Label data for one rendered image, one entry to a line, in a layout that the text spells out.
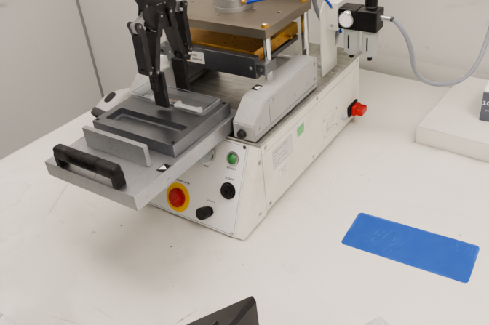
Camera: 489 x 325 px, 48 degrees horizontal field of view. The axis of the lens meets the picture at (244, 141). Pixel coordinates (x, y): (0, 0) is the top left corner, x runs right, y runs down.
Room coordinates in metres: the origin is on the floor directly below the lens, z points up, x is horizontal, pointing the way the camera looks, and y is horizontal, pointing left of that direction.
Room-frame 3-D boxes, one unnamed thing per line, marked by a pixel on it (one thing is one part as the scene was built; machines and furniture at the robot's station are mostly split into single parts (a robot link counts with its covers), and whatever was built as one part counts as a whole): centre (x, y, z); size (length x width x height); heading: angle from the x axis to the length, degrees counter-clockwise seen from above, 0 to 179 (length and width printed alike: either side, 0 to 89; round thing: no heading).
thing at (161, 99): (0.91, 0.14, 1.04); 0.03 x 0.01 x 0.07; 53
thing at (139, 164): (0.86, 0.18, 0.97); 0.30 x 0.22 x 0.08; 143
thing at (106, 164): (0.75, 0.26, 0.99); 0.15 x 0.02 x 0.04; 53
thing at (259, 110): (0.96, -0.07, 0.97); 0.26 x 0.05 x 0.07; 143
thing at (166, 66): (1.14, 0.14, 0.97); 0.25 x 0.05 x 0.07; 143
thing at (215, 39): (1.10, -0.01, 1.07); 0.22 x 0.17 x 0.10; 53
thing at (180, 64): (0.96, 0.11, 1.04); 0.03 x 0.01 x 0.07; 53
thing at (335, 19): (1.07, -0.26, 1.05); 0.15 x 0.05 x 0.15; 53
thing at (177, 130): (0.90, 0.15, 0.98); 0.20 x 0.17 x 0.03; 53
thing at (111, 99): (1.37, 0.32, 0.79); 0.20 x 0.08 x 0.08; 138
